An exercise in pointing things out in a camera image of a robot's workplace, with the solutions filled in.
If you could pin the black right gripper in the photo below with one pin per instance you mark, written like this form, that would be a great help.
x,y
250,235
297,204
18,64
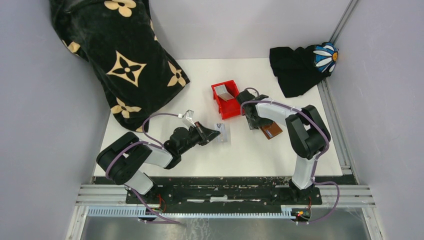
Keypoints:
x,y
254,124

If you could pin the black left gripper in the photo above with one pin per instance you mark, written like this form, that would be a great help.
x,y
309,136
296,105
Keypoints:
x,y
206,135

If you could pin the silver credit card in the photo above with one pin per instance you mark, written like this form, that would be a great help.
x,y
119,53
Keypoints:
x,y
223,135

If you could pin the red plastic bin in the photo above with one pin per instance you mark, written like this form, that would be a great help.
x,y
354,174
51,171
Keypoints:
x,y
227,108

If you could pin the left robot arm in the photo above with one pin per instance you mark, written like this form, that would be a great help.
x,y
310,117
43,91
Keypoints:
x,y
122,160

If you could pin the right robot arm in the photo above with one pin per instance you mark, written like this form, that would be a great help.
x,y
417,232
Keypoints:
x,y
308,135

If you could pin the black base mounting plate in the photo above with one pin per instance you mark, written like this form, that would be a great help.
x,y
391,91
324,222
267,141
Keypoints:
x,y
213,195

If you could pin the black cloth with daisy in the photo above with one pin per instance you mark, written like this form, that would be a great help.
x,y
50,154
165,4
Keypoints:
x,y
298,70

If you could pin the black blanket with beige flowers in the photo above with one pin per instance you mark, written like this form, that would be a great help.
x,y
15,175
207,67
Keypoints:
x,y
117,39

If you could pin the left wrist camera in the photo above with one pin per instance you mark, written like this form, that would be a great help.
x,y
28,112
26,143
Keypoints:
x,y
187,118

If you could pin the aluminium rail frame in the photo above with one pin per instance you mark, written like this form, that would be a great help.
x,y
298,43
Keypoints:
x,y
352,207

